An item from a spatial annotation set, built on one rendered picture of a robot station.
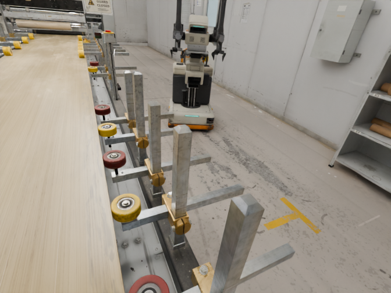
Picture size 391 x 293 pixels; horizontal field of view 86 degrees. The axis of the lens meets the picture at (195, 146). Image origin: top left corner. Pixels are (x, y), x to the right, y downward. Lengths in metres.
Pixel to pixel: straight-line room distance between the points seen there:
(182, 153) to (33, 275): 0.39
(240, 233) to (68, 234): 0.42
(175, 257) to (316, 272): 1.21
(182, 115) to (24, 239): 2.39
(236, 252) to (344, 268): 1.58
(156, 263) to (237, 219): 0.56
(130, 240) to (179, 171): 0.45
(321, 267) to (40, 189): 1.68
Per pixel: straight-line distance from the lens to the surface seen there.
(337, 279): 1.84
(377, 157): 3.16
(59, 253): 0.60
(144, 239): 0.91
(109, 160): 0.81
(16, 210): 0.74
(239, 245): 0.36
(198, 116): 2.82
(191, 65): 2.70
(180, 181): 0.56
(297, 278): 1.71
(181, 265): 0.76
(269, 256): 0.68
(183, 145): 0.50
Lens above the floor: 1.36
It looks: 31 degrees down
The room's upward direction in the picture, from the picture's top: 5 degrees clockwise
